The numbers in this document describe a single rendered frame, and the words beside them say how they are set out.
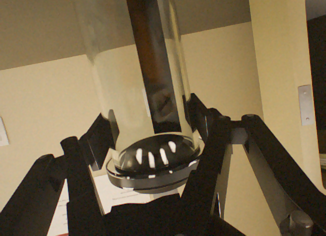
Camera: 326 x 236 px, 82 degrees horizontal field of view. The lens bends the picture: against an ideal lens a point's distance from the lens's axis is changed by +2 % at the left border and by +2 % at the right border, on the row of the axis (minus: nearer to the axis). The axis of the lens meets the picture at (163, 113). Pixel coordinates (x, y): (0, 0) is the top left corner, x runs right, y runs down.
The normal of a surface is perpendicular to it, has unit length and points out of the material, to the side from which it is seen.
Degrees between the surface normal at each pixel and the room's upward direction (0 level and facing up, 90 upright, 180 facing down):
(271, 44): 90
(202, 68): 90
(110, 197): 90
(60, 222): 90
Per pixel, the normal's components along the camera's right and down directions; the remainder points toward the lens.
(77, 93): 0.04, 0.12
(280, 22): -0.98, 0.20
